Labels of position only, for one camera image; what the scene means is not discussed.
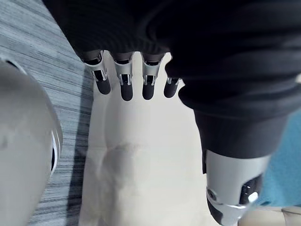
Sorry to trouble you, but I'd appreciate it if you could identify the silver robot left leg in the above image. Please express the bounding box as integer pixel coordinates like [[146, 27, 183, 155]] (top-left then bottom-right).
[[0, 58, 64, 226]]

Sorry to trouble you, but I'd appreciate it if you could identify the blue fabric cushion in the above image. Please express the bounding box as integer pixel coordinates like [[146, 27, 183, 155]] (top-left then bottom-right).
[[257, 114, 301, 208]]

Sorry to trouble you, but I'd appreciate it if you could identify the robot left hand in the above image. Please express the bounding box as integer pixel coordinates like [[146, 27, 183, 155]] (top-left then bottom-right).
[[42, 0, 301, 226]]

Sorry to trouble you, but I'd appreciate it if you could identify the beige leather sofa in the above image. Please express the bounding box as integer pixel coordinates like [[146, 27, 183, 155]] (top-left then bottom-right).
[[79, 50, 301, 226]]

